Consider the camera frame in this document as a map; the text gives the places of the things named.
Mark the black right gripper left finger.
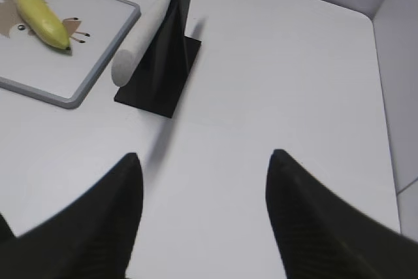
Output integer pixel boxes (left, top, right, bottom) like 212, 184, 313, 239
1, 153, 144, 278

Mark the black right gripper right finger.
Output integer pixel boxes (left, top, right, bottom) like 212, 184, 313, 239
265, 149, 417, 278

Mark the white handled kitchen knife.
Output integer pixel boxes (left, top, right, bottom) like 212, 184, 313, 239
111, 0, 172, 87

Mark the yellow plastic banana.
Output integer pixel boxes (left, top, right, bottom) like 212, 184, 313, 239
13, 0, 71, 51

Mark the black knife stand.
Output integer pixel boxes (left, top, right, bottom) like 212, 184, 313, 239
114, 0, 201, 118

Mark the white deer cutting board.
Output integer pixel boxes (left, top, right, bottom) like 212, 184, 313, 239
1, 0, 140, 109

